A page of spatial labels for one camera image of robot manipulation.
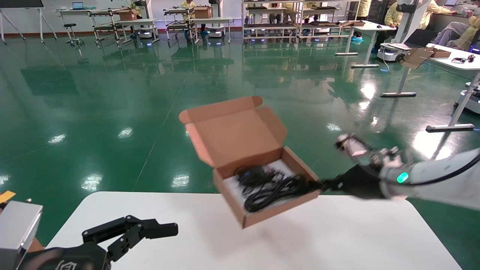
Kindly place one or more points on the flat brown cardboard box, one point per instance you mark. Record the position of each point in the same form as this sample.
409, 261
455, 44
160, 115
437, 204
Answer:
352, 23

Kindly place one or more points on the small yellow tag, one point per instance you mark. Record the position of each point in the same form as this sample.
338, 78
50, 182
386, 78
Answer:
6, 196

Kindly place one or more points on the small dark round gadget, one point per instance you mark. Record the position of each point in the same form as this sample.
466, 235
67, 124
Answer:
471, 58

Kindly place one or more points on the seated person grey trousers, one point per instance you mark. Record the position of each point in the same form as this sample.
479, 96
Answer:
453, 32

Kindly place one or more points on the white height-adjustable table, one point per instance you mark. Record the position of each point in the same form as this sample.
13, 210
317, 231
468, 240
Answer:
371, 29

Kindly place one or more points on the black swivel stool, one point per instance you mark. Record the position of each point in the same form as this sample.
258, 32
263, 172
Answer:
70, 26

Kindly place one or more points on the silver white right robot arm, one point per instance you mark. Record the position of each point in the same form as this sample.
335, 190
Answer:
442, 183

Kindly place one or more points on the person behind shelves yellow coat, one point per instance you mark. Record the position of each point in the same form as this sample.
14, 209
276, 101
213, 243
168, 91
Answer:
288, 7

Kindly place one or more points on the tall white wheeled robot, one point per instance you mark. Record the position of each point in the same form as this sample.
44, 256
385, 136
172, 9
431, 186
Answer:
410, 18

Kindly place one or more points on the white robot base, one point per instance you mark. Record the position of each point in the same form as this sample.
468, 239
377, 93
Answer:
470, 101

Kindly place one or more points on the large white work table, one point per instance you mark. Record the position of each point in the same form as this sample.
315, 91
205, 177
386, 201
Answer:
465, 66

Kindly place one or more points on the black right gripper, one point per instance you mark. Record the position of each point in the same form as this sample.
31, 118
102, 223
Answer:
356, 182

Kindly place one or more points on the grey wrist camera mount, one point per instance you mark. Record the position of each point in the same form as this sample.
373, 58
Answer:
354, 148

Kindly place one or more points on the metal shelf rack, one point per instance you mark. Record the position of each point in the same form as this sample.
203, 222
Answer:
270, 26
318, 25

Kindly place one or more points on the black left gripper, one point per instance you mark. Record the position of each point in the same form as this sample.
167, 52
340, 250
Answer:
67, 258

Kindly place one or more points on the seated person yellow coat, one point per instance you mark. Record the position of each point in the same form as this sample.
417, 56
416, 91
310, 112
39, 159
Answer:
393, 15
435, 9

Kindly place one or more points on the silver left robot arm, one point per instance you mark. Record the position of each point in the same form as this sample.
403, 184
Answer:
17, 228

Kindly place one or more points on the dark board on stand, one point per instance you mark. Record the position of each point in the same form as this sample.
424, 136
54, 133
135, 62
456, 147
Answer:
18, 3

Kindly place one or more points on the white table with laptop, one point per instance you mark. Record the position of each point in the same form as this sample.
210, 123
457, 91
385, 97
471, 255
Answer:
75, 11

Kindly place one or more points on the small open laptop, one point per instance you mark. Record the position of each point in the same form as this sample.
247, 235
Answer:
77, 5

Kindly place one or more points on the open cardboard box with flap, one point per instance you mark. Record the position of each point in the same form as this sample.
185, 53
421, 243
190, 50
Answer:
416, 56

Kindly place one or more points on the brown cardboard storage box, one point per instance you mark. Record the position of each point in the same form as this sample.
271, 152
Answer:
236, 138

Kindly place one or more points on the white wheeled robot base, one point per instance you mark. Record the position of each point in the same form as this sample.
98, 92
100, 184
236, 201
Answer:
145, 33
216, 33

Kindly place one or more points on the open black laptop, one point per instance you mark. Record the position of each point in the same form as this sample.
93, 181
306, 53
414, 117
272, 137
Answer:
422, 37

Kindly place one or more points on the metal rack cart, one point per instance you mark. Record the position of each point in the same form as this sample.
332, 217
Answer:
180, 25
107, 27

